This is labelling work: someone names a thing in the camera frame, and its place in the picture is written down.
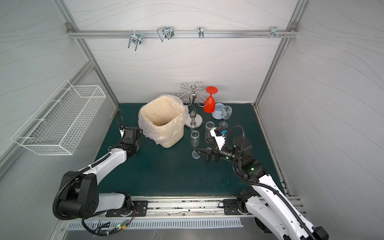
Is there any clear plastic jar lid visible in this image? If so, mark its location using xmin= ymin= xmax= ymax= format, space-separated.
xmin=192 ymin=151 xmax=201 ymax=159

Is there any jar with dried flowers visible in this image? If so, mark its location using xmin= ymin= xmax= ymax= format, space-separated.
xmin=191 ymin=130 xmax=200 ymax=148

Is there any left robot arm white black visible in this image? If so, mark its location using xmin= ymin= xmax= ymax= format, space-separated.
xmin=53 ymin=110 xmax=143 ymax=220

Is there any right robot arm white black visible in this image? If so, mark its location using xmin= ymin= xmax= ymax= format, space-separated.
xmin=196 ymin=125 xmax=329 ymax=240

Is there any clear wine glass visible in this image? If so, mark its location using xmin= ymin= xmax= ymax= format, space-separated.
xmin=219 ymin=106 xmax=232 ymax=129

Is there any red plastic wine glass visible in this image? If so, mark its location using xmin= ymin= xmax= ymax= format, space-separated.
xmin=204 ymin=86 xmax=218 ymax=114

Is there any cream trash bin with bag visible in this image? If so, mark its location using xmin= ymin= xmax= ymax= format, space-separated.
xmin=138 ymin=95 xmax=188 ymax=149

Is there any chrome glass holder stand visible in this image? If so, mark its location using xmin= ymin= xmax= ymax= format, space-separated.
xmin=174 ymin=82 xmax=206 ymax=130

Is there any white vent strip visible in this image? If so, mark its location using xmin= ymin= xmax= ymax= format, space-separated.
xmin=67 ymin=218 xmax=244 ymax=231

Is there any metal hook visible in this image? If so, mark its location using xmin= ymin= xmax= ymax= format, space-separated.
xmin=128 ymin=32 xmax=142 ymax=51
xmin=157 ymin=26 xmax=175 ymax=42
xmin=198 ymin=27 xmax=204 ymax=39

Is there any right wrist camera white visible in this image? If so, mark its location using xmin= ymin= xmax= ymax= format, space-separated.
xmin=210 ymin=127 xmax=227 ymax=151

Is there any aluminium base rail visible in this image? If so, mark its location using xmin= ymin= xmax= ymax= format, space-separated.
xmin=89 ymin=196 xmax=307 ymax=218

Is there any white wire basket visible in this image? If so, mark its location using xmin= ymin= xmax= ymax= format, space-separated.
xmin=11 ymin=80 xmax=106 ymax=156

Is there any aluminium top rail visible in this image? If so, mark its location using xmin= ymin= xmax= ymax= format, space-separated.
xmin=67 ymin=29 xmax=299 ymax=39

